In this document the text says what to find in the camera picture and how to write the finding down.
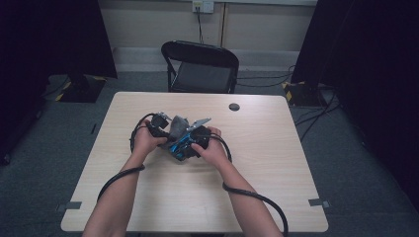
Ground black curtain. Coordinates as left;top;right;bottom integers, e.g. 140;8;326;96
291;0;419;211
0;0;119;166

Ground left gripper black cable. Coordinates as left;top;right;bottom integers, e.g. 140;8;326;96
97;113;156;202

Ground black yellow-striped stand base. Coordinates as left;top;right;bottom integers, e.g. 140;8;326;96
281;81;328;108
54;74;108;104

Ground person's left hand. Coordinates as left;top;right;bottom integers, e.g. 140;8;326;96
131;119;168;162

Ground black wall socket cable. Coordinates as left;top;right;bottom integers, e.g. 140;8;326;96
196;6;205;44

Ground grey tape strip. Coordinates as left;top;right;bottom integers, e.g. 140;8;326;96
56;200;83;212
308;197;331;209

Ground person's right hand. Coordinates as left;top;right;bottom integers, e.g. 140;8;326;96
191;126;231;169

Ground black floor cables by stand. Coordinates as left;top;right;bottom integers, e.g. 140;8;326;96
294;88;342;142

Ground black folding chair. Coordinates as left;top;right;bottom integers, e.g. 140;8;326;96
160;39;240;95

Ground blue toy car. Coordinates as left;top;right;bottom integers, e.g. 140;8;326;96
169;132;201;162

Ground black floor cables by wall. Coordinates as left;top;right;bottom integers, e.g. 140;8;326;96
236;64;296;89

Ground grey cloth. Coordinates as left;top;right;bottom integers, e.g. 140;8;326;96
161;115;191;150

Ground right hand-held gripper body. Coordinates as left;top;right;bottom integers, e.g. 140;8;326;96
187;118;213;149

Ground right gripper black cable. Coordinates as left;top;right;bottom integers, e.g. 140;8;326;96
210;132;290;237

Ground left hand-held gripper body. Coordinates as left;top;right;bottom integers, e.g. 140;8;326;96
146;112;172;137

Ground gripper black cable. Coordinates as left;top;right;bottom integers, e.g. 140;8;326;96
210;132;290;237
97;113;156;202

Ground white wall socket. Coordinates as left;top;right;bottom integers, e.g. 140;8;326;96
192;0;215;14

